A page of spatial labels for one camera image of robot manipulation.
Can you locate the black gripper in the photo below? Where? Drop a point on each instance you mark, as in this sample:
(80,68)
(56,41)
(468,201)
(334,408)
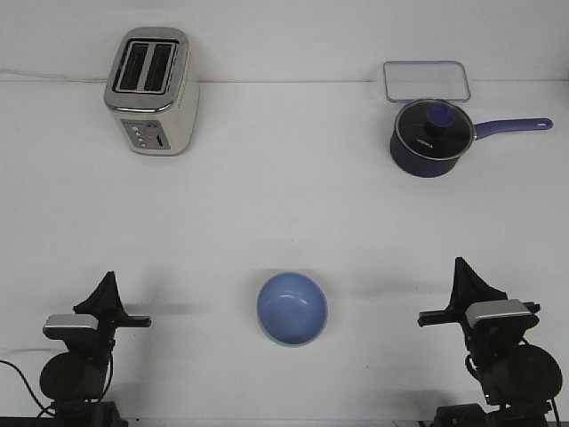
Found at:
(489,337)
(105,300)

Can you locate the blue bowl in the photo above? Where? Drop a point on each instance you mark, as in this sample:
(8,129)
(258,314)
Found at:
(292,309)

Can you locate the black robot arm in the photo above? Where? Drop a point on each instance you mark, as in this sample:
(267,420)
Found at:
(518,379)
(77,380)

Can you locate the dark blue saucepan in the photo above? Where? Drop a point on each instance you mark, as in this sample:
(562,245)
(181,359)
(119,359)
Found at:
(428,168)

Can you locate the glass pot lid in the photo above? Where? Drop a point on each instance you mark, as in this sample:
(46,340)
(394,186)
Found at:
(434,129)

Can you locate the cream and chrome toaster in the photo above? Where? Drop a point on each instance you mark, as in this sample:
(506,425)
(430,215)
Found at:
(152,90)

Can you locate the clear rectangular container lid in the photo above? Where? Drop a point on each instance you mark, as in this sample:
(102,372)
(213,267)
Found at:
(408,80)

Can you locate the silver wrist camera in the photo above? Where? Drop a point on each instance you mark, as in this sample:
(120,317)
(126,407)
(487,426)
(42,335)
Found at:
(66,326)
(510,308)

